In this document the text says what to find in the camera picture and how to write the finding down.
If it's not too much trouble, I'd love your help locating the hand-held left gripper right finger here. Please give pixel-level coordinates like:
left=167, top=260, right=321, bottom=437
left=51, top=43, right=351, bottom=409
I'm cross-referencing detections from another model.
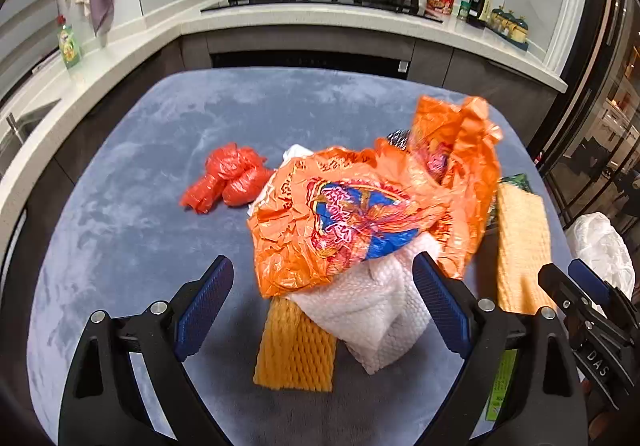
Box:
left=412, top=251, right=591, bottom=446

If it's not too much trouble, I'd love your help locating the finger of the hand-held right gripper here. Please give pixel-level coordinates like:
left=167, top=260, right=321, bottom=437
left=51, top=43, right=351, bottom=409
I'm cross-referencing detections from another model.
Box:
left=538, top=263, right=581, bottom=322
left=568, top=259, right=613, bottom=304

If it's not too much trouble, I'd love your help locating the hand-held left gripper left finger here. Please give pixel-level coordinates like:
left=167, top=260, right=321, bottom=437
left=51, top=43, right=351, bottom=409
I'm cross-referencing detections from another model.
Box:
left=58, top=255, right=235, bottom=446

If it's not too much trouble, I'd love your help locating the white plastic bin bag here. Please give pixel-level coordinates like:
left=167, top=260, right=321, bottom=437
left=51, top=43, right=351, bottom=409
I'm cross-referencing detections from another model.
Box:
left=566, top=212, right=636, bottom=302

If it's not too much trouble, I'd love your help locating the yellow foam net sheet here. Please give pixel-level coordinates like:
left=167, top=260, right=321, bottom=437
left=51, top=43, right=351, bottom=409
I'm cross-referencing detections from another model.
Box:
left=495, top=183, right=556, bottom=316

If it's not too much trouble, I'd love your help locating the white bubble wrap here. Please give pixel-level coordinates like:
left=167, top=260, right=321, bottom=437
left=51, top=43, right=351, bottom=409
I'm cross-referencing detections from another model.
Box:
left=292, top=231, right=441, bottom=375

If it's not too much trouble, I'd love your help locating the orange foam fruit net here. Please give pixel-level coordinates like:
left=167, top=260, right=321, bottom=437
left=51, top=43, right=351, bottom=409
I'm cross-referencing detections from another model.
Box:
left=252, top=299, right=337, bottom=393

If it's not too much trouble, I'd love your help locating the orange printed plastic bag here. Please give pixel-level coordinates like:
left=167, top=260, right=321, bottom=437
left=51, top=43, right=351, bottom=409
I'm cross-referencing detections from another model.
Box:
left=247, top=95, right=503, bottom=299

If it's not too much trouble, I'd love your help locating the blue grey table cloth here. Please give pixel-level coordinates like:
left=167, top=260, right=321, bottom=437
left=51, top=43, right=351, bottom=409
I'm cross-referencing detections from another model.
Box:
left=25, top=68, right=583, bottom=446

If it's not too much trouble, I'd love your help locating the green snack packet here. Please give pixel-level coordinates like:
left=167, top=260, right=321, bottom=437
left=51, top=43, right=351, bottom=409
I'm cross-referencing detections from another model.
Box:
left=485, top=173, right=532, bottom=227

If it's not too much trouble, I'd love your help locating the red plastic bag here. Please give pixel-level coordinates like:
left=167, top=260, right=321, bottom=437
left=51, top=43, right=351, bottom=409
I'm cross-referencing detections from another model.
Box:
left=180, top=143, right=276, bottom=214

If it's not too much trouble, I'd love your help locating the steel wool scrubber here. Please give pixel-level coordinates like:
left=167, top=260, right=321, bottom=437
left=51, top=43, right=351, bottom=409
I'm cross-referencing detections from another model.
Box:
left=386, top=129, right=414, bottom=152

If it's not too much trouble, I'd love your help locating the glass sliding door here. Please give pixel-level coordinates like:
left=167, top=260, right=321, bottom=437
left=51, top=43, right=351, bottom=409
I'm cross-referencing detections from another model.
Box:
left=525, top=0, right=640, bottom=247

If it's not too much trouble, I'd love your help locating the kitchen sink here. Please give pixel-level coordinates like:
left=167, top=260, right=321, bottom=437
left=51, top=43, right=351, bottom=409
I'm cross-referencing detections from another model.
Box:
left=0, top=99, right=61, bottom=177

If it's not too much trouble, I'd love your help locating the spice jar set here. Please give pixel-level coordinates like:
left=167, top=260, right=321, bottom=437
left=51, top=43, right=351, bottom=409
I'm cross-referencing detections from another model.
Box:
left=487, top=6, right=530, bottom=51

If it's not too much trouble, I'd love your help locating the built-in oven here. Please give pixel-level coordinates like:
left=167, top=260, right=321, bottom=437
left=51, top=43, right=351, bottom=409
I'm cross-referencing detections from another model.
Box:
left=207, top=51, right=413, bottom=77

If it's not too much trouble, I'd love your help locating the green dish soap bottle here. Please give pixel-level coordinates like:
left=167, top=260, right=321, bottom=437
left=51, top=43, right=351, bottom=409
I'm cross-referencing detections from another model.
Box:
left=56, top=15, right=82, bottom=70

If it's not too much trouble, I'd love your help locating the white kitchen counter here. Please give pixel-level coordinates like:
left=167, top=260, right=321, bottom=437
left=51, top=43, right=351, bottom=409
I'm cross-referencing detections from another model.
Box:
left=0, top=4, right=568, bottom=217

